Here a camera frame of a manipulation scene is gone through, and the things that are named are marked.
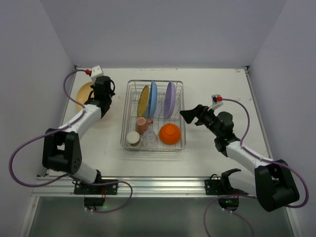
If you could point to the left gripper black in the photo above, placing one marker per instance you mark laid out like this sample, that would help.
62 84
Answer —
99 92

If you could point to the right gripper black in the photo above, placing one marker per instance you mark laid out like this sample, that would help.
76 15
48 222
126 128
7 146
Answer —
199 115

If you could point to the tan plastic plate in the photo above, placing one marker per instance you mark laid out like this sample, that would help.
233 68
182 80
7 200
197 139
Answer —
85 92

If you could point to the green woven pattern plate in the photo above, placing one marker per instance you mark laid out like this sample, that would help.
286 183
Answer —
143 101

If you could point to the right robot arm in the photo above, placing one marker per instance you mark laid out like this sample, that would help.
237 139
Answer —
274 185

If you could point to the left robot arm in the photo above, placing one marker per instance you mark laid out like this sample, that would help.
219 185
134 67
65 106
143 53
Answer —
62 151

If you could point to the purple plate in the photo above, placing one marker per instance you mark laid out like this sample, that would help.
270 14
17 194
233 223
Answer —
169 101

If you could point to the orange bowl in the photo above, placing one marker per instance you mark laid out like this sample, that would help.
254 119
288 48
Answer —
170 134

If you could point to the blue plate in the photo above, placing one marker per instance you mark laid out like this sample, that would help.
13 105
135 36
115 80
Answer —
153 99

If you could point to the clear glass cup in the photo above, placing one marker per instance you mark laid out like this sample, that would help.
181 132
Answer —
150 139

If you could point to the pink mug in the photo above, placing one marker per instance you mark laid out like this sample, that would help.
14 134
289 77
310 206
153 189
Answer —
142 124

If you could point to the white brown cup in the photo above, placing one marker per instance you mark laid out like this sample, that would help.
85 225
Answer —
133 139

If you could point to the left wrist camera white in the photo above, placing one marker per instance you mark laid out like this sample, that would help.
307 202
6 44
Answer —
95 73

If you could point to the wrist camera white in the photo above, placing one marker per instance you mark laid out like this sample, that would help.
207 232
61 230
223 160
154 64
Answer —
217 101
95 73

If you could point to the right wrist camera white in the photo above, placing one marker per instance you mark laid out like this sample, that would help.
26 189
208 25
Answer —
217 101

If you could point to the metal wire dish rack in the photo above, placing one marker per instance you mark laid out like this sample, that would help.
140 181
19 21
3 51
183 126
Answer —
133 91

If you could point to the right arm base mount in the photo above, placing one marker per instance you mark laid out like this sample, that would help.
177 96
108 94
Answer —
220 186

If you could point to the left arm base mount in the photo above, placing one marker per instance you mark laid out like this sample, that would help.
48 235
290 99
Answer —
94 196

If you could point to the aluminium mounting rail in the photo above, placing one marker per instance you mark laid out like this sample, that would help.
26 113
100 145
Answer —
143 187

